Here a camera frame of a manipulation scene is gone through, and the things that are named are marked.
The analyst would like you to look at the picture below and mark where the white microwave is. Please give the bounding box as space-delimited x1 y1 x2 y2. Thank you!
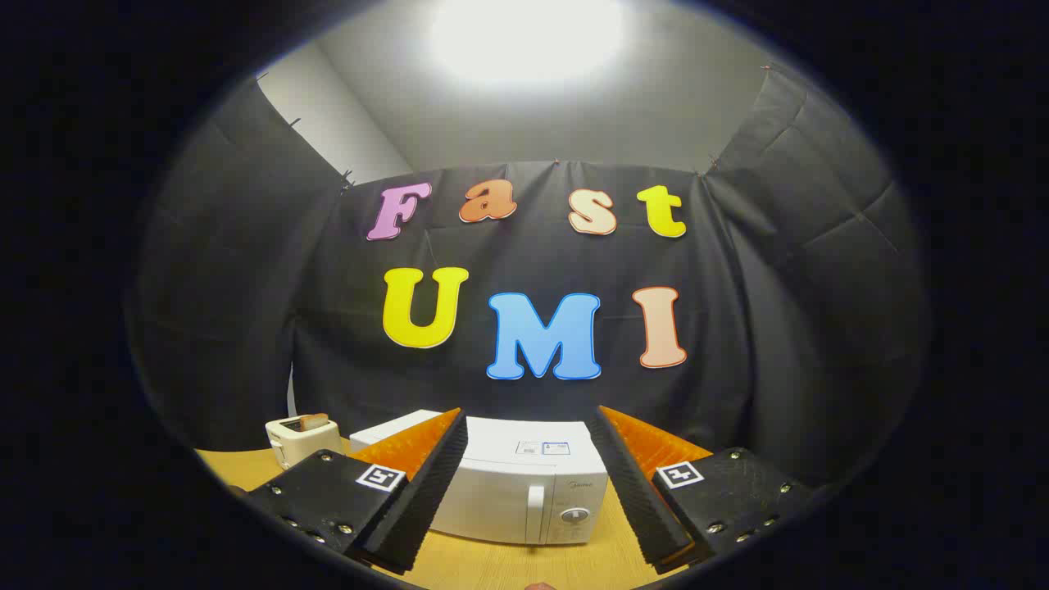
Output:
349 410 611 547

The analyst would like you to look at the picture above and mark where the black backdrop cloth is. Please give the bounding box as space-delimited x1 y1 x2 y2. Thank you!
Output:
123 66 931 492

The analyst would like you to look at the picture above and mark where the white toaster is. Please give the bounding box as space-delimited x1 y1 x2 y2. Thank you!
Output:
265 414 342 470

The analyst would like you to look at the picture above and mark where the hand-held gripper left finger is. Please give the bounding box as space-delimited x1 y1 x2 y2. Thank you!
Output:
246 408 470 574

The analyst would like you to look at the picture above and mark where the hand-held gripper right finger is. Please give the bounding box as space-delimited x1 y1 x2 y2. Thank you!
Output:
584 405 812 574

